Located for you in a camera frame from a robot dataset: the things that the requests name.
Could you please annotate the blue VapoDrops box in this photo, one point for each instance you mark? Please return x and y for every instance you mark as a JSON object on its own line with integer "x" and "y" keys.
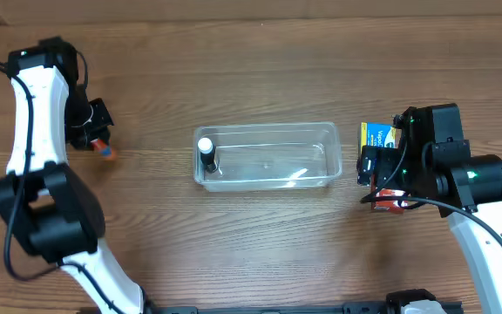
{"x": 376, "y": 135}

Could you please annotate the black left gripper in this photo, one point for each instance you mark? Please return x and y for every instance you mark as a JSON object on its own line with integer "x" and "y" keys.
{"x": 95, "y": 129}

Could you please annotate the clear plastic container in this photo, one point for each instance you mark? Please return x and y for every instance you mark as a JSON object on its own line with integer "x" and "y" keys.
{"x": 270, "y": 156}

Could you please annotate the black tube white cap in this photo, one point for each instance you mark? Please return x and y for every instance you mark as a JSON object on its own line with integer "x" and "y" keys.
{"x": 207, "y": 153}

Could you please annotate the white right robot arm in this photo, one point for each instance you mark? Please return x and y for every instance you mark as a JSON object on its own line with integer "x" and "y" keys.
{"x": 423, "y": 158}

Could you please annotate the orange tube white cap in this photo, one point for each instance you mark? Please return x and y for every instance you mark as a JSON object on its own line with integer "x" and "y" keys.
{"x": 104, "y": 149}

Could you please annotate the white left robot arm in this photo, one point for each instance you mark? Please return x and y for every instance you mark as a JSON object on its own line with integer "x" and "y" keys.
{"x": 47, "y": 208}

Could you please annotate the red medicine box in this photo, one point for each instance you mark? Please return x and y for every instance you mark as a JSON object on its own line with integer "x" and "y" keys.
{"x": 394, "y": 207}

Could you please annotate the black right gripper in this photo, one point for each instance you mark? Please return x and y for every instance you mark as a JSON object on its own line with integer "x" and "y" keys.
{"x": 374, "y": 167}

